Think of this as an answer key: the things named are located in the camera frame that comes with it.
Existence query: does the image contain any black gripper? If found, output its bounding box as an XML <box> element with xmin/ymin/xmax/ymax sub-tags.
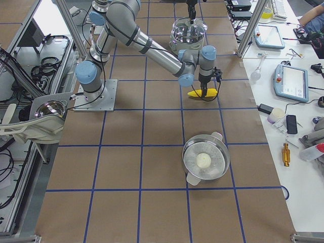
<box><xmin>198</xmin><ymin>67</ymin><xmax>222</xmax><ymax>98</ymax></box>
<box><xmin>186</xmin><ymin>0</ymin><xmax>197</xmax><ymax>24</ymax></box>

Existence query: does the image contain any yellow corn cob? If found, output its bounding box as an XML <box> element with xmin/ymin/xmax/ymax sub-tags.
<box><xmin>187</xmin><ymin>88</ymin><xmax>218</xmax><ymax>98</ymax></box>

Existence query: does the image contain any glass pot lid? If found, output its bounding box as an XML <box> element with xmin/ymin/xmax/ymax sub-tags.
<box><xmin>171</xmin><ymin>17</ymin><xmax>208</xmax><ymax>44</ymax></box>

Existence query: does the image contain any person forearm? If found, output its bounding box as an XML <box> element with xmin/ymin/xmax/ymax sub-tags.
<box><xmin>299</xmin><ymin>5</ymin><xmax>324</xmax><ymax>26</ymax></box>

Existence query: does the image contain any grey-green cooking pot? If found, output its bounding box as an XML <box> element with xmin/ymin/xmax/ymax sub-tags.
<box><xmin>169</xmin><ymin>17</ymin><xmax>208</xmax><ymax>55</ymax></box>

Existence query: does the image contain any steel steamer pot with bun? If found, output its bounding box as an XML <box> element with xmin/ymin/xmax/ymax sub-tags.
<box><xmin>182</xmin><ymin>132</ymin><xmax>230</xmax><ymax>186</ymax></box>

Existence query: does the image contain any white plastic bulb tool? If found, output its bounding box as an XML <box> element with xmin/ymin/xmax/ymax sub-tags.
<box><xmin>250</xmin><ymin>52</ymin><xmax>268</xmax><ymax>84</ymax></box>

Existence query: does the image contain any black power adapter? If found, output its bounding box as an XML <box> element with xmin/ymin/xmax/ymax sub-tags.
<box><xmin>257</xmin><ymin>103</ymin><xmax>274</xmax><ymax>114</ymax></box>

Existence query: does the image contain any white steamed bun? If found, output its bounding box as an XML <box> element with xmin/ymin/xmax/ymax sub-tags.
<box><xmin>195</xmin><ymin>153</ymin><xmax>212</xmax><ymax>169</ymax></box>

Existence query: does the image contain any white cup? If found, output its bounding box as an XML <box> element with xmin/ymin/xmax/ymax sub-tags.
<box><xmin>267</xmin><ymin>108</ymin><xmax>285</xmax><ymax>124</ymax></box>

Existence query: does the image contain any blue teach pendant far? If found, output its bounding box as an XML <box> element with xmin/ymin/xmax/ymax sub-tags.
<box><xmin>254</xmin><ymin>25</ymin><xmax>285</xmax><ymax>50</ymax></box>

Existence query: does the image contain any blue teach pendant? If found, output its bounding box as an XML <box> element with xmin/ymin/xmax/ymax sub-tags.
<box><xmin>254</xmin><ymin>25</ymin><xmax>285</xmax><ymax>50</ymax></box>
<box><xmin>273</xmin><ymin>64</ymin><xmax>309</xmax><ymax>103</ymax></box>

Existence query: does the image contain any blue teach pendant near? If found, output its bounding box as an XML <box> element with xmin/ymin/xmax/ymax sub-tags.
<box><xmin>273</xmin><ymin>64</ymin><xmax>309</xmax><ymax>103</ymax></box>

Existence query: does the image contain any white keyboard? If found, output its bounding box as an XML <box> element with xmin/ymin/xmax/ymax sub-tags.
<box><xmin>270</xmin><ymin>0</ymin><xmax>287</xmax><ymax>20</ymax></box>

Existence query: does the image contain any black smartphone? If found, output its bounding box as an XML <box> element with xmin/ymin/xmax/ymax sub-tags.
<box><xmin>286</xmin><ymin>115</ymin><xmax>298</xmax><ymax>135</ymax></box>

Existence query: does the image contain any gold metal cylinder tool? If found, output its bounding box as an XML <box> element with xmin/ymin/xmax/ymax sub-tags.
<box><xmin>281</xmin><ymin>143</ymin><xmax>291</xmax><ymax>167</ymax></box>

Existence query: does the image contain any steel bowl on tray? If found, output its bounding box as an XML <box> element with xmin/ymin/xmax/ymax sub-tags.
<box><xmin>34</xmin><ymin>100</ymin><xmax>66</xmax><ymax>118</ymax></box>

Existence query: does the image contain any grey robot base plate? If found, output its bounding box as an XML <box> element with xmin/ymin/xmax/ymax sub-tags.
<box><xmin>73</xmin><ymin>79</ymin><xmax>118</xmax><ymax>112</ymax></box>

